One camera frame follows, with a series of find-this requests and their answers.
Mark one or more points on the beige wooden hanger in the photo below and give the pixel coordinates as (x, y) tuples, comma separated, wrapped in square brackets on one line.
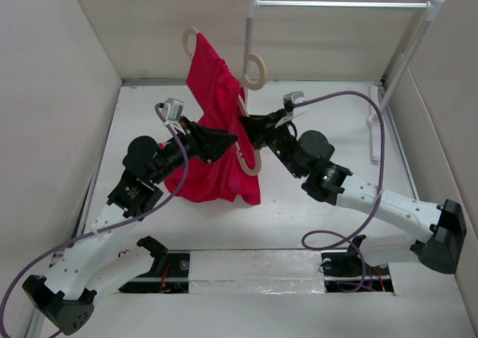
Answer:
[(247, 84)]

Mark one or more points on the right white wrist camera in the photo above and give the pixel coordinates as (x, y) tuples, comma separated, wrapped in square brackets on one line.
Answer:
[(291, 102)]

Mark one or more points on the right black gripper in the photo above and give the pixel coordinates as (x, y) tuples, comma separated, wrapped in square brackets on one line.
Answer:
[(257, 124)]

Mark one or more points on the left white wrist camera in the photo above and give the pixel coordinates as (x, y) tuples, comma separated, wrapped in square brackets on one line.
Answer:
[(171, 109)]

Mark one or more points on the red t shirt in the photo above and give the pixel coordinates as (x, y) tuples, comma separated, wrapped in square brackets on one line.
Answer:
[(219, 93)]

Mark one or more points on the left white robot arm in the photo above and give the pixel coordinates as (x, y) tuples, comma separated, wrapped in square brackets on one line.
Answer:
[(66, 294)]

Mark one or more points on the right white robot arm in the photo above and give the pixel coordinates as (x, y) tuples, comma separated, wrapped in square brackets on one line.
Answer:
[(432, 234)]

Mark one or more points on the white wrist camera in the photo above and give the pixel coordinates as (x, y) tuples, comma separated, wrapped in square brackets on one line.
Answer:
[(171, 109), (291, 102)]

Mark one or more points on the white metal clothes rack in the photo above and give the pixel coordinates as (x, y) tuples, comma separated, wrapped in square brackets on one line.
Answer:
[(426, 11)]

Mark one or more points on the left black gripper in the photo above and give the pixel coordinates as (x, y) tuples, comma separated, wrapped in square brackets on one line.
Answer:
[(208, 144)]

